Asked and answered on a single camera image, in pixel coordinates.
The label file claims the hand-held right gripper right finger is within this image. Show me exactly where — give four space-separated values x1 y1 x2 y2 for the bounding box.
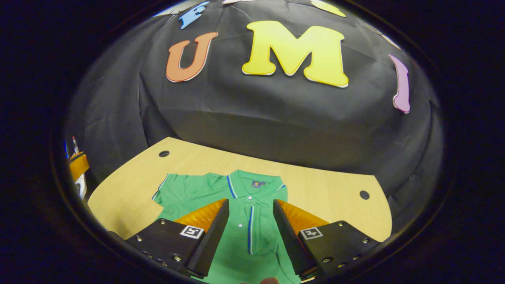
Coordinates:
272 199 381 280

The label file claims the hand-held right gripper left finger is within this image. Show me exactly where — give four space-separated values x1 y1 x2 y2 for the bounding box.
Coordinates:
125 198 230 278

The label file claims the green T-shirt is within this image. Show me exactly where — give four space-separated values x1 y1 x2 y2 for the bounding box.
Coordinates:
152 170 302 284

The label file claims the black backdrop cloth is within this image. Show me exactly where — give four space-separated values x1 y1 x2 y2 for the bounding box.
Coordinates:
65 0 442 233

